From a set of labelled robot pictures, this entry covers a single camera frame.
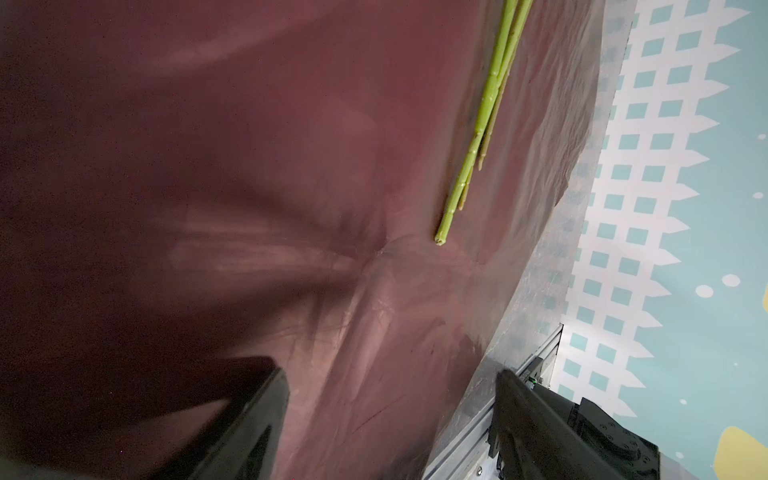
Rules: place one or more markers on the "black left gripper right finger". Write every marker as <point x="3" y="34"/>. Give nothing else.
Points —
<point x="532" y="442"/>

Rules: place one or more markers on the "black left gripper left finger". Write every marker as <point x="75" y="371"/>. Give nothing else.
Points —
<point x="241" y="441"/>

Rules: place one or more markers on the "dark red wrapping paper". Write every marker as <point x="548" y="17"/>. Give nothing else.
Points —
<point x="193" y="180"/>

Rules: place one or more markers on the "light blue fake flower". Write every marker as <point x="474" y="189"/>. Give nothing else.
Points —
<point x="522" y="12"/>

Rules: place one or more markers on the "pink orange fake rose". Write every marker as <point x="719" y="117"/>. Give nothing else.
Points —
<point x="484" y="111"/>

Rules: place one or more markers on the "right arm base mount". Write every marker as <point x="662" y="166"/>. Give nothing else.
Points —
<point x="629" y="454"/>

